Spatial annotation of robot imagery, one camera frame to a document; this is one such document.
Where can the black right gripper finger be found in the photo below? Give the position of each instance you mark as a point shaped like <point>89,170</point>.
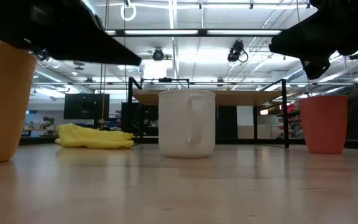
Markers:
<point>317,68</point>
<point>300,40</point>

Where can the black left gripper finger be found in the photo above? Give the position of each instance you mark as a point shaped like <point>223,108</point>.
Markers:
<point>98,49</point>

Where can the red-orange plastic cup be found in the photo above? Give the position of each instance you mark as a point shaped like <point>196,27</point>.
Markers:
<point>323,124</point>

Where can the yellow-orange plastic cup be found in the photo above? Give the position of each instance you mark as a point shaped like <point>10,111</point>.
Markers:
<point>2,102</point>

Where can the white ceramic mug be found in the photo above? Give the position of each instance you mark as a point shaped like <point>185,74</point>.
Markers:
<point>179,124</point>

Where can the small black ceiling device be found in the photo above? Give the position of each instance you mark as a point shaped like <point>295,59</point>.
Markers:
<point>356,56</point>

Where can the black monitor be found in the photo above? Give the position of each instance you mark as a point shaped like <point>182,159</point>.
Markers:
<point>82,106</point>

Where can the rack with red bins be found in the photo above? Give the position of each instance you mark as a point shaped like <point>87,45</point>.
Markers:
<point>291,124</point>

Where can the potted green plant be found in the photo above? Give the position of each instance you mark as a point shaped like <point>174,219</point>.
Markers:
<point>48,122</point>

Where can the yellow cloth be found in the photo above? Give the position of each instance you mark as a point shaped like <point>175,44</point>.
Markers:
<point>89,138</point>

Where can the round black ceiling camera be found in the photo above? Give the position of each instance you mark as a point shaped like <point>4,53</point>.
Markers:
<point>158,54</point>

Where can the wooden shelf with black frame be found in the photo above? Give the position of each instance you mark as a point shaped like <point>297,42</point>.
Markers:
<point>244,98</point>

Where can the black overhead frame beam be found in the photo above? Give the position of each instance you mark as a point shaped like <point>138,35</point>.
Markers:
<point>202,32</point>

